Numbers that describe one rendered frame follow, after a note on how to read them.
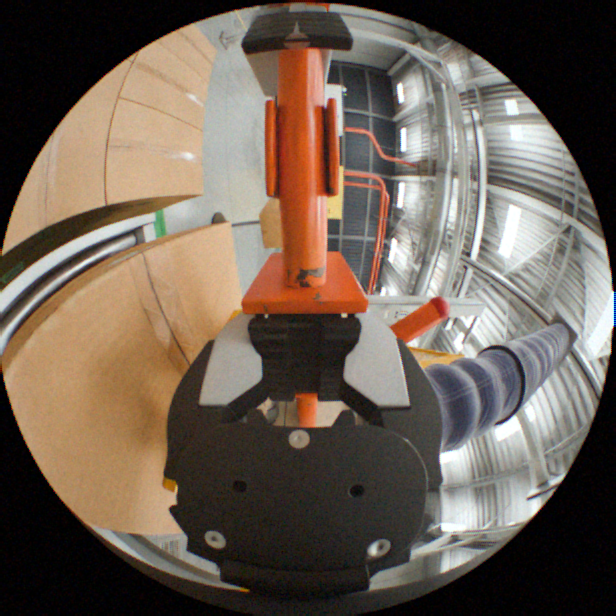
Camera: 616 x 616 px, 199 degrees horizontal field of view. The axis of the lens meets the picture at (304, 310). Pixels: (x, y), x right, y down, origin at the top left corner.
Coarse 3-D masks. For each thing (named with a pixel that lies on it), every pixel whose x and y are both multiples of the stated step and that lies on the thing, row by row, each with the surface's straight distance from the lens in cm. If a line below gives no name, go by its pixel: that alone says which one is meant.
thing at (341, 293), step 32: (256, 288) 9; (288, 288) 9; (320, 288) 9; (352, 288) 9; (256, 320) 8; (288, 320) 8; (320, 320) 8; (352, 320) 8; (288, 352) 9; (320, 352) 9; (288, 384) 11; (320, 384) 11
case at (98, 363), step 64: (128, 256) 18; (192, 256) 22; (64, 320) 13; (128, 320) 15; (192, 320) 22; (64, 384) 14; (128, 384) 16; (64, 448) 15; (128, 448) 17; (128, 512) 20
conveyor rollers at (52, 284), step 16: (112, 240) 63; (128, 240) 65; (80, 256) 58; (96, 256) 58; (64, 272) 55; (80, 272) 56; (48, 288) 53; (32, 304) 53; (16, 320) 53; (0, 336) 54; (0, 352) 55
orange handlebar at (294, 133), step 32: (288, 64) 11; (320, 64) 12; (288, 96) 10; (320, 96) 10; (288, 128) 9; (320, 128) 9; (288, 160) 8; (320, 160) 8; (288, 192) 8; (320, 192) 8; (288, 224) 8; (320, 224) 8; (288, 256) 8; (320, 256) 8
